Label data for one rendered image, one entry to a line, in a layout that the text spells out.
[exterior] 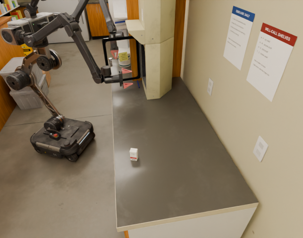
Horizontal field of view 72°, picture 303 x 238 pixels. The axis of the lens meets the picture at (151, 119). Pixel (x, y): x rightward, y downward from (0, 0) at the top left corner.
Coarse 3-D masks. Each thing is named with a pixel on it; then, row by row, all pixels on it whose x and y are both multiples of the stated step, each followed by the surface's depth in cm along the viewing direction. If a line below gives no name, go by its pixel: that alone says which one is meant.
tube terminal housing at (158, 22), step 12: (144, 0) 135; (156, 0) 136; (168, 0) 143; (144, 12) 139; (156, 12) 140; (168, 12) 148; (144, 24) 143; (156, 24) 144; (168, 24) 153; (156, 36) 149; (168, 36) 159; (156, 48) 154; (168, 48) 165; (156, 60) 160; (168, 60) 172; (156, 72) 166; (168, 72) 179; (156, 84) 172; (168, 84) 186; (156, 96) 180
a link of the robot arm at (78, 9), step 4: (80, 0) 188; (84, 0) 187; (88, 0) 190; (80, 4) 188; (84, 4) 189; (76, 8) 189; (80, 8) 188; (76, 12) 189; (80, 12) 190; (72, 16) 188; (76, 16) 190; (76, 20) 192
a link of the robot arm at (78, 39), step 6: (78, 24) 145; (66, 30) 138; (78, 30) 145; (72, 36) 142; (78, 36) 142; (78, 42) 144; (84, 42) 146; (78, 48) 146; (84, 48) 145; (84, 54) 147; (90, 54) 149; (90, 60) 149; (90, 66) 151; (96, 66) 153; (96, 72) 152
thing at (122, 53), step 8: (120, 40) 175; (128, 40) 177; (112, 48) 177; (120, 48) 179; (128, 48) 181; (112, 56) 181; (120, 56) 183; (128, 56) 185; (136, 56) 187; (112, 64) 185; (120, 64) 187; (128, 64) 189; (136, 64) 191; (112, 72) 189; (120, 72) 191; (136, 72) 196
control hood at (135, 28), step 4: (128, 20) 167; (132, 20) 167; (136, 20) 167; (128, 24) 158; (132, 24) 158; (136, 24) 158; (140, 24) 157; (128, 28) 149; (132, 28) 148; (136, 28) 148; (140, 28) 148; (128, 32) 145; (132, 32) 145; (136, 32) 145; (140, 32) 146; (144, 32) 147; (136, 36) 147; (140, 36) 148; (144, 36) 148; (140, 40) 149; (144, 40) 150
